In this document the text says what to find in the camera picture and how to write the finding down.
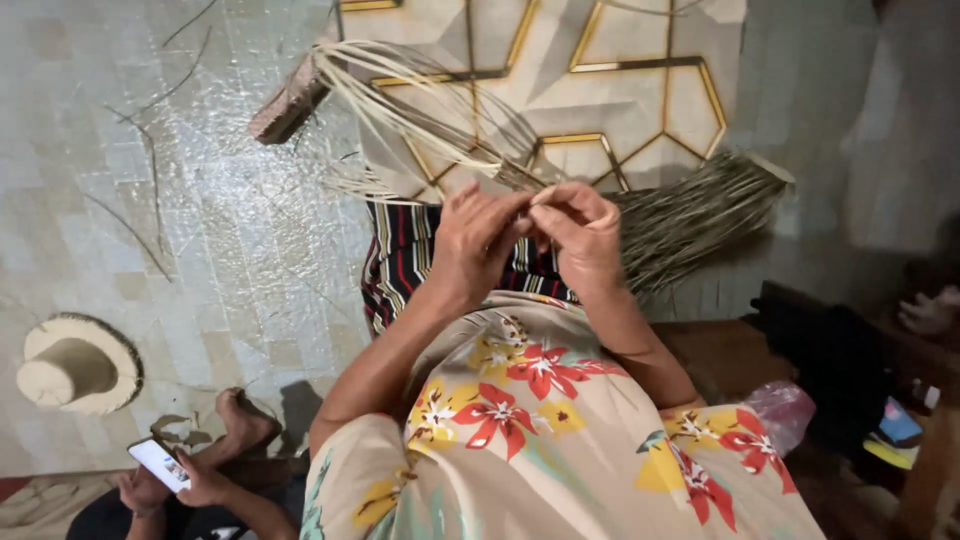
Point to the person's right hand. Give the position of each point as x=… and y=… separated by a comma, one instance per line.
x=589, y=240

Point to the person's left hand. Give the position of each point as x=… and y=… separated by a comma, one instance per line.
x=472, y=247

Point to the person's left fingers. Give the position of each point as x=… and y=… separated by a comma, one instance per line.
x=491, y=202

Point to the person's right fingers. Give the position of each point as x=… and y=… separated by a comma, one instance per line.
x=559, y=201

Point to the pale straw strands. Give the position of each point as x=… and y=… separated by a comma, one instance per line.
x=487, y=166

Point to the striped dark cloth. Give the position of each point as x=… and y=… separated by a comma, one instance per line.
x=401, y=255

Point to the bundle of dark straw strands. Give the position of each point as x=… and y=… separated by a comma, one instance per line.
x=697, y=210

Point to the brown wooden bench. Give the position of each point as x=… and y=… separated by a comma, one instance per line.
x=720, y=352

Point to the brown brick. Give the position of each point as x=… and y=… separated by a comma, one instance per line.
x=289, y=109

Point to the floral beige dress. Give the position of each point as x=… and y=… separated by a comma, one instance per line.
x=540, y=450

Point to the pink plastic bag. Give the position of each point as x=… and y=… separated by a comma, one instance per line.
x=781, y=412

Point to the black cloth bag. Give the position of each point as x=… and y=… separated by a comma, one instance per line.
x=825, y=360

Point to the loose dark straw strand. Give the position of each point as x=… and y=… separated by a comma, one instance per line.
x=174, y=86
x=154, y=176
x=127, y=231
x=187, y=22

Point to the brown leaf scraps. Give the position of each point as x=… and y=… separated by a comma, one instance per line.
x=176, y=429

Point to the blue and yellow packets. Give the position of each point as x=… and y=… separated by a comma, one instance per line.
x=896, y=435

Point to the white smartphone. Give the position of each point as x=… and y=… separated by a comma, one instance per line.
x=159, y=463

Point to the woven straw hat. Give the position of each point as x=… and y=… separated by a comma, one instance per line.
x=75, y=367

